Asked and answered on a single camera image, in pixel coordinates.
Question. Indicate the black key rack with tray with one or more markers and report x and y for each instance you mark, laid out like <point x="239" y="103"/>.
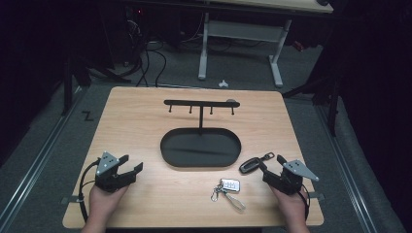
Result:
<point x="200" y="149"/>

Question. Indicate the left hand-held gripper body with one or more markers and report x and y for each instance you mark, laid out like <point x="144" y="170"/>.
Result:
<point x="105" y="176"/>

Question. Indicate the person's right hand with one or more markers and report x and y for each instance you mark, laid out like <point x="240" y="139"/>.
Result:
<point x="293" y="207"/>

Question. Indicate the black car key fob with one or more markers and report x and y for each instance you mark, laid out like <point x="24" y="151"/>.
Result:
<point x="249" y="165"/>

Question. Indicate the grey round table grommet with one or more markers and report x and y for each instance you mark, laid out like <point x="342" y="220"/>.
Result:
<point x="232" y="100"/>

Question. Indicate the white metal frame desk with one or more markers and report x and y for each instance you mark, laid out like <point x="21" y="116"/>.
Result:
<point x="243" y="30"/>

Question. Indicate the person's left hand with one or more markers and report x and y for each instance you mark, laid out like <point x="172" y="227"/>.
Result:
<point x="102" y="204"/>

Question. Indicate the grey floor rail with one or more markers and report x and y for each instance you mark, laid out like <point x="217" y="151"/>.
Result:
<point x="348" y="174"/>
<point x="35" y="168"/>

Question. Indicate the black metal stand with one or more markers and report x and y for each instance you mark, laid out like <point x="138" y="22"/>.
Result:
<point x="333" y="106"/>
<point x="68" y="87"/>

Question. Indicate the silver car key fob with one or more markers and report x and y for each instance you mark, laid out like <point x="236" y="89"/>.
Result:
<point x="230" y="185"/>

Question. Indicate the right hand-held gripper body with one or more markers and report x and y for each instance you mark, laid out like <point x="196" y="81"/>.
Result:
<point x="288" y="183"/>

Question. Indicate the small white floor object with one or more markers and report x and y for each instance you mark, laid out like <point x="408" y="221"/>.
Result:
<point x="223" y="84"/>

